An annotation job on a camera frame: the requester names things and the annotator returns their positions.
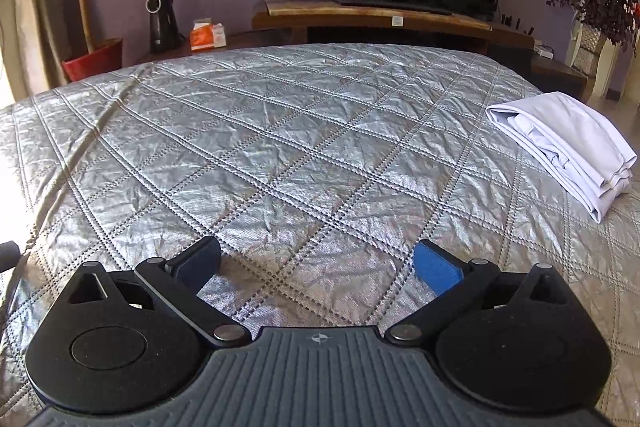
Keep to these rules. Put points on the silver vase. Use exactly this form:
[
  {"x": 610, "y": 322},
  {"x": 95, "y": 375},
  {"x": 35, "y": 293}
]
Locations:
[{"x": 590, "y": 47}]

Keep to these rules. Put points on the dark side table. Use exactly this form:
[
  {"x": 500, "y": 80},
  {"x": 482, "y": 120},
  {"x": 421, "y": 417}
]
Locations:
[{"x": 555, "y": 72}]

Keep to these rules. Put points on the flat white box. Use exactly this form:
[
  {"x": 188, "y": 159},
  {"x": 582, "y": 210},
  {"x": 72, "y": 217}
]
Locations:
[{"x": 544, "y": 52}]

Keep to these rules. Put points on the red plant pot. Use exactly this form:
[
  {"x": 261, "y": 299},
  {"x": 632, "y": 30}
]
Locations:
[{"x": 92, "y": 62}]

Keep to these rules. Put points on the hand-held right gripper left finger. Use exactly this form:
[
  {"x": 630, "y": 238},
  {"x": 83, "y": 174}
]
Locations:
[{"x": 197, "y": 263}]

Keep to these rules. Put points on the small white box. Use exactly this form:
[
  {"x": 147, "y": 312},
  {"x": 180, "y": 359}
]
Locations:
[{"x": 396, "y": 21}]

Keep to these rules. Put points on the bed with silver quilted bedspread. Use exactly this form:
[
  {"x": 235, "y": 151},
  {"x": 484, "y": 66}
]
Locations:
[{"x": 300, "y": 132}]

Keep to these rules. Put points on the cream pedestal stand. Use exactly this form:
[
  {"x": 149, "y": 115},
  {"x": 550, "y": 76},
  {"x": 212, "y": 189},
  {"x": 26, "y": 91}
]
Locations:
[{"x": 614, "y": 67}]

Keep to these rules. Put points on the black tabletop appliance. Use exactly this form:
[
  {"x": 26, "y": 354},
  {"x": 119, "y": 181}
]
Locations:
[{"x": 162, "y": 22}]

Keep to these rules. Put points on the orange tissue pack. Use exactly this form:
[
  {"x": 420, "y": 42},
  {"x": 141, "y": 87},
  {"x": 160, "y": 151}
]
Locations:
[{"x": 207, "y": 37}]

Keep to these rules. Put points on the beige curtain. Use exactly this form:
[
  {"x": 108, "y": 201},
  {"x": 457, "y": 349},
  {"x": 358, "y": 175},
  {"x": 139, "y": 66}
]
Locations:
[{"x": 30, "y": 7}]

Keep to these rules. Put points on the wooden television stand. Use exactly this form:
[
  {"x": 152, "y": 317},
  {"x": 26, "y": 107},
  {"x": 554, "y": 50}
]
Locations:
[{"x": 350, "y": 19}]

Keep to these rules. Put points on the folded white cloth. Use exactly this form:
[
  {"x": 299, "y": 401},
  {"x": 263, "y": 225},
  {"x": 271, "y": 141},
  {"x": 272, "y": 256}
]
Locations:
[{"x": 560, "y": 142}]

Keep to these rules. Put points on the row of small dark items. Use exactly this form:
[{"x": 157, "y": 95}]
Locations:
[{"x": 515, "y": 24}]

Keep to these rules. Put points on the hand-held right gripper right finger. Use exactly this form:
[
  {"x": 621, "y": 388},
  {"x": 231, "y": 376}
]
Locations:
[{"x": 437, "y": 269}]

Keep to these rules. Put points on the dark low cabinet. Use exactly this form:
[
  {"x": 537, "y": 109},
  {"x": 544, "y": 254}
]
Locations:
[{"x": 240, "y": 39}]

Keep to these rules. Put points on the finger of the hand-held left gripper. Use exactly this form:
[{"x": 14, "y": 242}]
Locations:
[{"x": 7, "y": 253}]

